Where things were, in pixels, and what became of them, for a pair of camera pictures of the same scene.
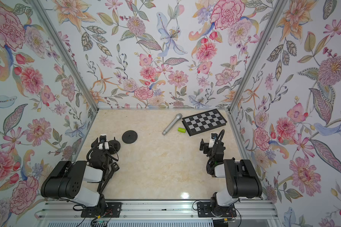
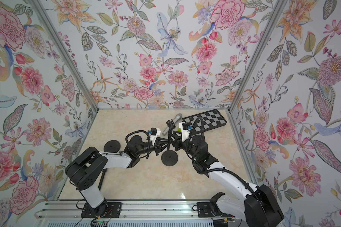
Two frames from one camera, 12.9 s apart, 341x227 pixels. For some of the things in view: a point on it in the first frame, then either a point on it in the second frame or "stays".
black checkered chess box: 202,122 stays
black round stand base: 130,136 to 169,158
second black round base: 114,146 stays
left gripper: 95,150 to 157,146
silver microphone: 177,118 stays
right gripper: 206,151 to 179,144
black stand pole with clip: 114,168 to 171,126
